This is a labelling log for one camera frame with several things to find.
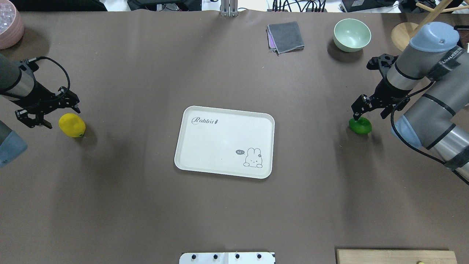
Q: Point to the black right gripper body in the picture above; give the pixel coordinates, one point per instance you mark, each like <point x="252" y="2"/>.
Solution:
<point x="386" y="90"/>

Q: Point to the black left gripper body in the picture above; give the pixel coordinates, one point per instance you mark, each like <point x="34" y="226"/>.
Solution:
<point x="41" y="96"/>

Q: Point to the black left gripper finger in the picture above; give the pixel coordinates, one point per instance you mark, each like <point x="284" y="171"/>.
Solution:
<point x="44" y="123"/>
<point x="76" y="109"/>

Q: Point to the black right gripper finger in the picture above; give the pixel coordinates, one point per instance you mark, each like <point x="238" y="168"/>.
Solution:
<point x="358" y="112"/>

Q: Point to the green lemon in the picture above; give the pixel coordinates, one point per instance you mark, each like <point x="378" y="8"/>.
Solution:
<point x="360" y="126"/>

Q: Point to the yellow lemon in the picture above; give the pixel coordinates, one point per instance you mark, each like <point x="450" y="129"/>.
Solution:
<point x="72" y="125"/>

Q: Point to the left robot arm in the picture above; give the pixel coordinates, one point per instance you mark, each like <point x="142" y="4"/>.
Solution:
<point x="19" y="85"/>

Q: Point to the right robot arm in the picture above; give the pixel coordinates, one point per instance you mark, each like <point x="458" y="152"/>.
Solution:
<point x="421" y="90"/>

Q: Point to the white rabbit tray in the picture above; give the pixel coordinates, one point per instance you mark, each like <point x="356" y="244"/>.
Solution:
<point x="226" y="142"/>

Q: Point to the wooden mug tree stand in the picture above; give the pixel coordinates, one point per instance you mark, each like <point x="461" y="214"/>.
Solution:
<point x="403" y="32"/>

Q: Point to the mint green bowl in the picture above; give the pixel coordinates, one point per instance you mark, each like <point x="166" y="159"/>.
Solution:
<point x="351" y="35"/>

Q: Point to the pink bowl with ice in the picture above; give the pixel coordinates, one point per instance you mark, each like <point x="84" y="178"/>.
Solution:
<point x="12" y="27"/>

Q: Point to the grey folded cloth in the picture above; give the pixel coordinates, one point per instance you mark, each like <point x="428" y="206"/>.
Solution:
<point x="284" y="37"/>

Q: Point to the wooden cutting board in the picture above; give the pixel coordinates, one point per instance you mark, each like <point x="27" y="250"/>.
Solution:
<point x="387" y="256"/>

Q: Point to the aluminium frame post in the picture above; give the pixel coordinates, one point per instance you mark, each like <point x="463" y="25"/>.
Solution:
<point x="229" y="8"/>

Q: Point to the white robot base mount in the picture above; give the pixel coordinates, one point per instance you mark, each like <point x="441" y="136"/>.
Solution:
<point x="250" y="257"/>

